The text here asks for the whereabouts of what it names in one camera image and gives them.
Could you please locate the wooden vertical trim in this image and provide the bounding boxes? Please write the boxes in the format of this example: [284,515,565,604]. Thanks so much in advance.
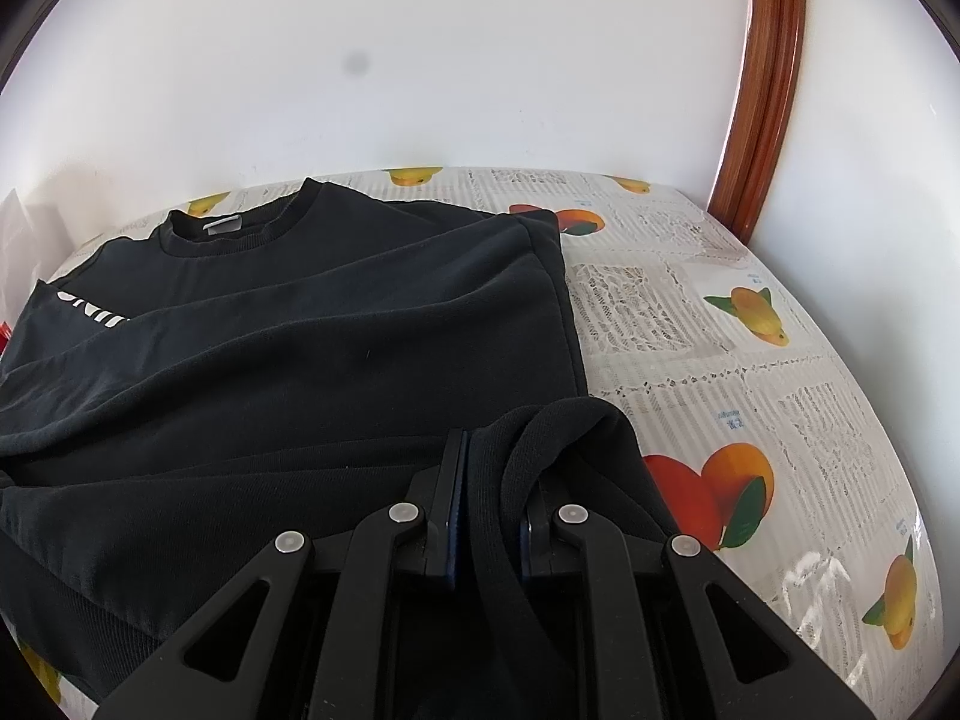
[709,0,807,245]

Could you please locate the black sweatshirt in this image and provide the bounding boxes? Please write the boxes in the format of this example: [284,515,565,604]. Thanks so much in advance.
[0,178,680,720]

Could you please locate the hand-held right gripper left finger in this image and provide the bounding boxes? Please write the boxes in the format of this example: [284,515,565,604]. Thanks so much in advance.
[94,427,470,720]

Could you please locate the white shopping bag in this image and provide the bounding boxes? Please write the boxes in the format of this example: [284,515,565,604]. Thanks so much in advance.
[0,191,31,320]

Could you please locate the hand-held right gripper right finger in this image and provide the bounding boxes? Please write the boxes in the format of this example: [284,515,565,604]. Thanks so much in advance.
[517,491,856,720]

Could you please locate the fruit print tablecloth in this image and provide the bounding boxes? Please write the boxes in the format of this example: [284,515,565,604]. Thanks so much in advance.
[15,165,942,720]

